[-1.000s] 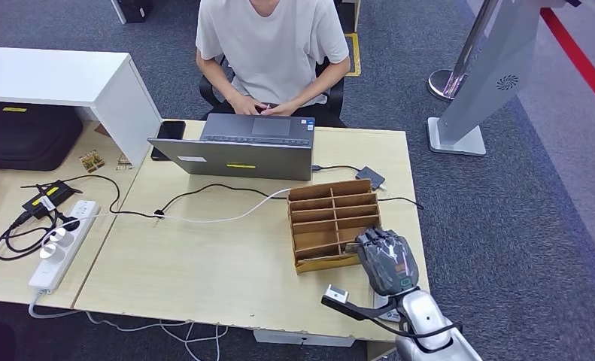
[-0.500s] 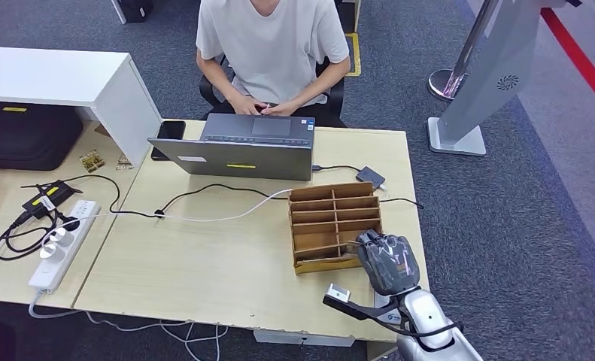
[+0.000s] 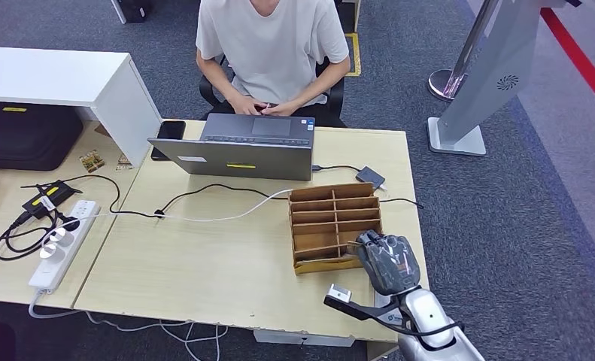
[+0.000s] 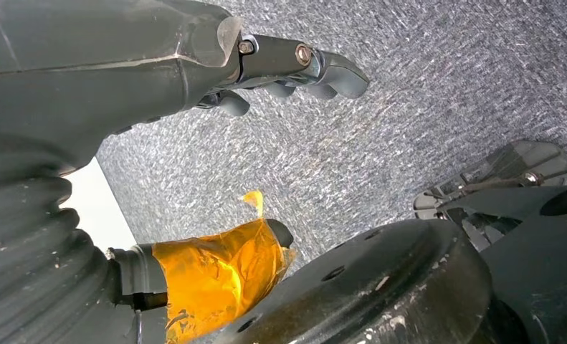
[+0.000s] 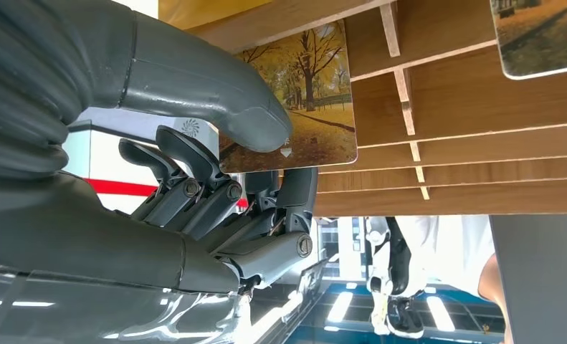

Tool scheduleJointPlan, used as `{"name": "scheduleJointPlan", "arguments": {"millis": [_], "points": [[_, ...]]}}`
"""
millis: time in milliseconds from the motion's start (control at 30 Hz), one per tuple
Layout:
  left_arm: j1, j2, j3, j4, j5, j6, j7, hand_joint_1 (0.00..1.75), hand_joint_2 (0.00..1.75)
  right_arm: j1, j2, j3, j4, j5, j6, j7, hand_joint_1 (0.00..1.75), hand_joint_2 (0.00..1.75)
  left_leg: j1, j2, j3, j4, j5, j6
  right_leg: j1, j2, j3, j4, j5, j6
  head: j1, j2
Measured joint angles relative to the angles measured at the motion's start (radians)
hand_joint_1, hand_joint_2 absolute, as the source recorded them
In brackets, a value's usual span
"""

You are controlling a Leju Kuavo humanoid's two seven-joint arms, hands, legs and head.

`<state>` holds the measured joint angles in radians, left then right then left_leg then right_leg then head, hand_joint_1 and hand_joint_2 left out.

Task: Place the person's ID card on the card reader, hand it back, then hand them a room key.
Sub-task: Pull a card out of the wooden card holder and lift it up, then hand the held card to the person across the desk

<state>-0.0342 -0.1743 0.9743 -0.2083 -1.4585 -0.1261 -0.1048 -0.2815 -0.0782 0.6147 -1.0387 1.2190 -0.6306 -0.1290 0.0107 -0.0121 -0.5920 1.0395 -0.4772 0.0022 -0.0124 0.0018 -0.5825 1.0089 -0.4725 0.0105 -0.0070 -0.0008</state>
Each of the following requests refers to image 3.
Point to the white box under desk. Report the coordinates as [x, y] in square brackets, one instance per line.
[302, 339]

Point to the person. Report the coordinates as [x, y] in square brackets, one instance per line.
[272, 50]

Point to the white power strip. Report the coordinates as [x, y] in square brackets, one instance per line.
[57, 260]

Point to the person's right hand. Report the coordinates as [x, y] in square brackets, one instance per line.
[245, 105]

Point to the patterned square card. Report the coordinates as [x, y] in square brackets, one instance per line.
[92, 161]

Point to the grey laptop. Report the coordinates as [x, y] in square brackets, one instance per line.
[237, 159]

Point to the black smartphone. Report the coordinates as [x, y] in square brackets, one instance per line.
[171, 129]

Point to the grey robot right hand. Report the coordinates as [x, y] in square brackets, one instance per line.
[392, 264]

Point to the black cabinet white frame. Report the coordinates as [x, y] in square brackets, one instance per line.
[133, 9]

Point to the person's left hand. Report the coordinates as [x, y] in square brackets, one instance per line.
[283, 108]

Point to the small dark grey hub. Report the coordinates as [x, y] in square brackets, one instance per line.
[370, 178]

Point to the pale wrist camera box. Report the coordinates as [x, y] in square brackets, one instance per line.
[339, 293]

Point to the person's right forearm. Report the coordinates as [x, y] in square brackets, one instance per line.
[215, 79]

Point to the grey kiosk stand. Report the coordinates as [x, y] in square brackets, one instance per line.
[501, 55]

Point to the white round plug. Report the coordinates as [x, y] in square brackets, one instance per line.
[50, 251]
[61, 236]

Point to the room key card pile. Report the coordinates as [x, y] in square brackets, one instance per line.
[327, 259]

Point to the chrome stanchion post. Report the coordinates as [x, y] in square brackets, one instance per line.
[446, 84]

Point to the white desk shelf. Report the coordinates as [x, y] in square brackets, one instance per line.
[53, 74]

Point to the wooden divided organizer box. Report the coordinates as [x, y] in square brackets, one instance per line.
[322, 219]

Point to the small patterned triangular card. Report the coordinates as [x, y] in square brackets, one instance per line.
[123, 163]

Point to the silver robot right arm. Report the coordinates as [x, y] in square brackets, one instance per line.
[429, 324]

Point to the black bag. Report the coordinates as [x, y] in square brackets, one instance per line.
[28, 137]

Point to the black adapter yellow label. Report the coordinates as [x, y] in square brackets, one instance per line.
[49, 198]

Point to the black plug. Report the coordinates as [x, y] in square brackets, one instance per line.
[70, 223]

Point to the person's left forearm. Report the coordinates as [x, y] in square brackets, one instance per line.
[322, 82]

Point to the ID card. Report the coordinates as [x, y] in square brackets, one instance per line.
[263, 107]

